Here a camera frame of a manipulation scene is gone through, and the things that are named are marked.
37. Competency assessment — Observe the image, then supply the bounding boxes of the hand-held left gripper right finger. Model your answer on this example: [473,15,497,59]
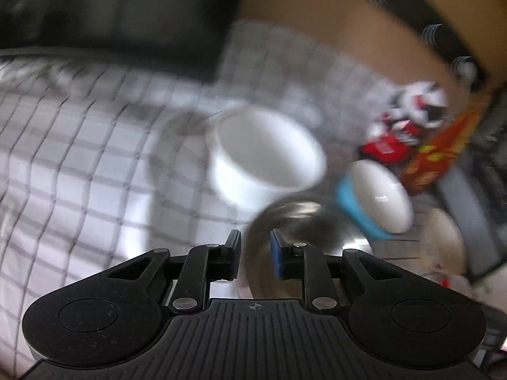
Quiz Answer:
[270,229,405,314]

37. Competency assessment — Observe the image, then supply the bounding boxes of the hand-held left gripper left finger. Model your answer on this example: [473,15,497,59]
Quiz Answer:
[104,230,241,316]

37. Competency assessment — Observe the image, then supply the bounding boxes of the stainless steel bowl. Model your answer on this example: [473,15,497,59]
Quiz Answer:
[240,196,375,299]

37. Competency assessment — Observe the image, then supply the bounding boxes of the large white bowl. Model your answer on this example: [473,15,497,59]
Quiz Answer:
[204,105,329,212]

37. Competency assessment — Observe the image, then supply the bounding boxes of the blue and white bowl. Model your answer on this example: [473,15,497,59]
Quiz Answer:
[336,159,414,241]

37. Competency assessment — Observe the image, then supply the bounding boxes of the pale yellow plate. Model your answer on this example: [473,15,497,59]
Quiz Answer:
[422,208,467,276]

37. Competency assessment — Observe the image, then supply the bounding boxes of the dark soda bottle red label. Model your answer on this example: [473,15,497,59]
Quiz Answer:
[358,136,413,166]
[379,111,422,143]

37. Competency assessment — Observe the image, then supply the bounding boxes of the red snack box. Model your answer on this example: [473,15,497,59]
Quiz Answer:
[402,109,482,196]

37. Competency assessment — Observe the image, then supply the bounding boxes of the black checked white tablecloth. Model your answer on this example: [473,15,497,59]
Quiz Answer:
[0,20,436,365]

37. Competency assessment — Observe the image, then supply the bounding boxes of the red snack packet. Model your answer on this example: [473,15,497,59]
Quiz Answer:
[390,81,450,129]

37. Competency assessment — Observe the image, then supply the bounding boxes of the brown cardboard box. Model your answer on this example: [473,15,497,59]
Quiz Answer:
[238,0,502,96]

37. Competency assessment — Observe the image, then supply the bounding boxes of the dark cloth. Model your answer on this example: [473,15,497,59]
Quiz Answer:
[0,0,254,84]

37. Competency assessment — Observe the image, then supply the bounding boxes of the black cloth white arc print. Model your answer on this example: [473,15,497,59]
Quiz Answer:
[338,0,507,84]

